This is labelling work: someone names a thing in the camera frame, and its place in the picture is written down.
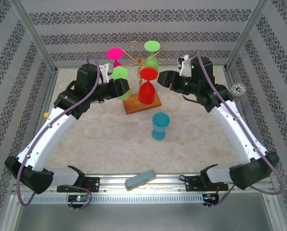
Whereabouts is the green wine glass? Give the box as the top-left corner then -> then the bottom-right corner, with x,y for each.
143,40 -> 162,69
110,66 -> 132,101

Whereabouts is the blue wine glass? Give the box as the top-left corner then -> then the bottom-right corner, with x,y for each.
150,112 -> 171,141

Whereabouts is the aluminium side rail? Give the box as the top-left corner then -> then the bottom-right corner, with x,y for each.
224,67 -> 263,175
25,68 -> 59,175

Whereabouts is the gold wire wine glass rack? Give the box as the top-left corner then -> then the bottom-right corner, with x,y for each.
120,40 -> 168,116

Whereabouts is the aluminium frame post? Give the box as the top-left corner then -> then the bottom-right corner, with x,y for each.
224,0 -> 271,72
10,0 -> 59,75

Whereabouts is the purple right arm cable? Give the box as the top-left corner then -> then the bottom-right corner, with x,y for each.
196,49 -> 285,210

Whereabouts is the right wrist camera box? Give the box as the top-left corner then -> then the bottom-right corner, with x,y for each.
176,54 -> 191,77

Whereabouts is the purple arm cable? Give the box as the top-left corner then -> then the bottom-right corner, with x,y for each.
15,53 -> 103,211
196,49 -> 285,210

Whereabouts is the slotted metal cable duct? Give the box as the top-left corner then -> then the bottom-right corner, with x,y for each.
20,193 -> 205,205

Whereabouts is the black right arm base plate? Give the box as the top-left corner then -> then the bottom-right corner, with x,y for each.
185,175 -> 230,193

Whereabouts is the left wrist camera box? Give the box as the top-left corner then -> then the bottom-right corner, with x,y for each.
99,63 -> 114,84

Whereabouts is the aluminium mounting rail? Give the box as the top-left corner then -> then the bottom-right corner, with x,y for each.
12,173 -> 276,193

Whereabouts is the small circuit board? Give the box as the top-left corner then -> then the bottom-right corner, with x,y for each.
67,194 -> 89,203
202,193 -> 218,202

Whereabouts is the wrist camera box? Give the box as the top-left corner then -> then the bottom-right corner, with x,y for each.
99,63 -> 114,84
176,54 -> 191,77

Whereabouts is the red wine glass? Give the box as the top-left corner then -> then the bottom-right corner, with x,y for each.
137,67 -> 158,105

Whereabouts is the grey sponge block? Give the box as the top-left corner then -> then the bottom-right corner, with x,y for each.
125,169 -> 157,192

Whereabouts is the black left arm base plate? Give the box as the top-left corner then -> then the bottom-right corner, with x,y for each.
57,176 -> 100,193

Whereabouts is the pink wine glass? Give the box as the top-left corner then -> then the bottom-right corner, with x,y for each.
106,47 -> 124,69

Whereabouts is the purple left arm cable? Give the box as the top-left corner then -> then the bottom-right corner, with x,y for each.
15,53 -> 103,211

